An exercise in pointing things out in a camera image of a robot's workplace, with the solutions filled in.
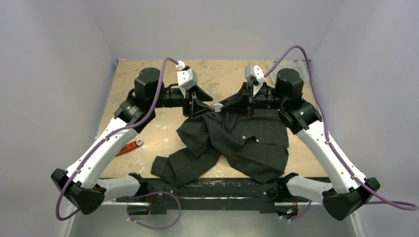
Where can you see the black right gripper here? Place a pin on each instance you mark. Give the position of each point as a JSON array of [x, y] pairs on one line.
[[249, 102]]

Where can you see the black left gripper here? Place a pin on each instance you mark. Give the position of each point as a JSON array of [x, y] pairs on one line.
[[195, 108]]

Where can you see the dark pinstriped button shirt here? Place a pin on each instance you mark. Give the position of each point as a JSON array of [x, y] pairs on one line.
[[255, 146]]

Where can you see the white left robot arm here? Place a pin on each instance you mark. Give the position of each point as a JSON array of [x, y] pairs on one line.
[[81, 183]]

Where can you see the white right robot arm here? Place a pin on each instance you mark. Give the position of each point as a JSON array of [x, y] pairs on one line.
[[348, 188]]

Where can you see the clear plastic organizer box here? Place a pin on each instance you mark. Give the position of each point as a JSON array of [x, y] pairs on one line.
[[301, 67]]

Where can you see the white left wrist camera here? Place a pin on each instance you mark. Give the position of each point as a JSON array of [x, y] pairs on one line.
[[186, 77]]

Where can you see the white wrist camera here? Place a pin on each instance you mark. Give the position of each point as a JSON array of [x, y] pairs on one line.
[[186, 77], [254, 75]]

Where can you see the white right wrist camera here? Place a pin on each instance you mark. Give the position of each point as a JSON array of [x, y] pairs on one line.
[[254, 75]]

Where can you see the red handled ratchet wrench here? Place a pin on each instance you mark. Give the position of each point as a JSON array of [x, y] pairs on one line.
[[130, 147]]

